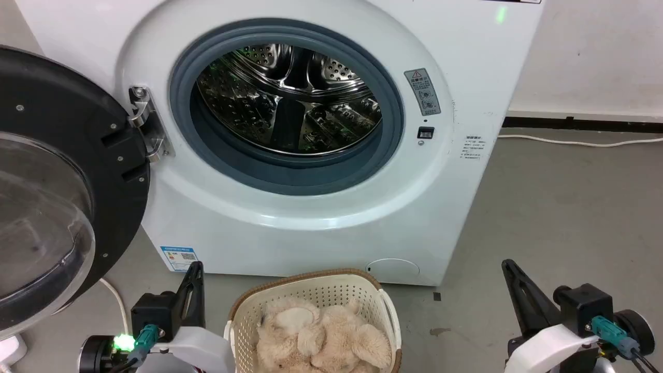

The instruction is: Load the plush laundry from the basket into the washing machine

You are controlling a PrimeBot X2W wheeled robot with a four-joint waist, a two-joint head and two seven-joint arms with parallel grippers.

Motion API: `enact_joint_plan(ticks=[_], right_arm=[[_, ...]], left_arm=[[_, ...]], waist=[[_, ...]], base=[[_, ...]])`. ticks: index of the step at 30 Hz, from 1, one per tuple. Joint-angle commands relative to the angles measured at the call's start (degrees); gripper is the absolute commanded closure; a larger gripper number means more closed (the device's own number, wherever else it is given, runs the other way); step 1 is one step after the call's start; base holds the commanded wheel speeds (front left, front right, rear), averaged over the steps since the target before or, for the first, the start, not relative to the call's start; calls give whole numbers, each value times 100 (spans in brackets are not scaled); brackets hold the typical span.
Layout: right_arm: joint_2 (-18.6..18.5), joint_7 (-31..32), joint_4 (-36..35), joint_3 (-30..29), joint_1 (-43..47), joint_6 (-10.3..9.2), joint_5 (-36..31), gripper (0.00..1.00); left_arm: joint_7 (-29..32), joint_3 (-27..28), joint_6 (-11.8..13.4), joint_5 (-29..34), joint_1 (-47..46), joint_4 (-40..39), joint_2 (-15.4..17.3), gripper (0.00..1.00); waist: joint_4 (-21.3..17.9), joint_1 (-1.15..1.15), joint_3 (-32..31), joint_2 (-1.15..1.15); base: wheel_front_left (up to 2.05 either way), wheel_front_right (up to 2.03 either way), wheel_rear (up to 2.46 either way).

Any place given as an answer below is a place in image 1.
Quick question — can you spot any grey warning label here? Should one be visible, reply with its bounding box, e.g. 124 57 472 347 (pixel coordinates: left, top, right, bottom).
404 68 442 117

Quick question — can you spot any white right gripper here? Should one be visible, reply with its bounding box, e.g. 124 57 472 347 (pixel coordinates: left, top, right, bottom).
501 259 602 373

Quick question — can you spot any blue energy label sticker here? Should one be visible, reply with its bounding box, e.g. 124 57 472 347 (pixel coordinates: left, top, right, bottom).
160 246 199 273

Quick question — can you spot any white front-load washing machine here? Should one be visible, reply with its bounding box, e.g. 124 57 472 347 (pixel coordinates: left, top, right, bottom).
15 0 545 286

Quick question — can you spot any stainless steel washer drum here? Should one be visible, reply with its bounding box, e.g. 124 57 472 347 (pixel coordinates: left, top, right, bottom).
196 44 383 156

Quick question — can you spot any beige plush teddy bear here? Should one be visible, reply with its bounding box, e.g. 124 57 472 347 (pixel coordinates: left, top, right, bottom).
256 298 393 373

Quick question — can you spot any teal cable connector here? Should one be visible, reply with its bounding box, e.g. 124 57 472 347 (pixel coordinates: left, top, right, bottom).
128 324 159 364
590 315 641 359

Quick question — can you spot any teal right cable connector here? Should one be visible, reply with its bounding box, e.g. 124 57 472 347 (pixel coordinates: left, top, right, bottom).
590 315 641 359

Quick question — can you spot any black left round motor housing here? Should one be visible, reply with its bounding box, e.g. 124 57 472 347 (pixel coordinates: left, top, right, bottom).
78 335 116 373

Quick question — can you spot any thick white power cable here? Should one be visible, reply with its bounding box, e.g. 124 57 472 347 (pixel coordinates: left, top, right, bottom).
99 278 129 335

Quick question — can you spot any round drain filter cover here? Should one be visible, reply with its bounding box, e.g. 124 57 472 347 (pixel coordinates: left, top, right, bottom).
366 258 420 283

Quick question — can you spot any white power plug block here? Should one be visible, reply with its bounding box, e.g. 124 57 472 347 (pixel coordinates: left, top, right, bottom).
0 334 27 369

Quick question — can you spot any teal left cable connector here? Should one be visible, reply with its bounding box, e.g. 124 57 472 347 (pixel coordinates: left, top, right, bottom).
128 324 159 364

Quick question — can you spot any black round washer door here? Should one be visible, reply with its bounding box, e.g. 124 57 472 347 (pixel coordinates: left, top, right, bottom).
0 46 152 340

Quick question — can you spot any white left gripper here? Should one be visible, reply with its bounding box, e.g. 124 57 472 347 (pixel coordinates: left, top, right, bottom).
136 261 237 373

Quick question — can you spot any black baseboard strip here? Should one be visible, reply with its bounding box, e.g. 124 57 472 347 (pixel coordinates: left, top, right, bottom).
502 116 663 134

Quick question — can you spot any cream perforated laundry basket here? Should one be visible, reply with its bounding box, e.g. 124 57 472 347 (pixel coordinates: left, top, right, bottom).
224 268 403 373

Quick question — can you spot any black right round motor housing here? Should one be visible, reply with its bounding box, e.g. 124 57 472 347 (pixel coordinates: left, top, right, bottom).
616 309 656 356

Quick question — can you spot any grey rubber door gasket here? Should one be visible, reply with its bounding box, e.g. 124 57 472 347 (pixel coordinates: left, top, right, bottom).
169 19 405 196

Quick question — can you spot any thin white floor cable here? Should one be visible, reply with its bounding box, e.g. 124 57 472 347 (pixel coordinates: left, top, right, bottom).
498 134 663 148

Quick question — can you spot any chrome door hinge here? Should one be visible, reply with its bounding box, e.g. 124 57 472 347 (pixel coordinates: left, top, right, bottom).
128 85 171 162

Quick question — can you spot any black round motor housing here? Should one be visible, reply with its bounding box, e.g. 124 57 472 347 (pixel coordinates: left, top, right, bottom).
616 309 656 356
78 335 116 373

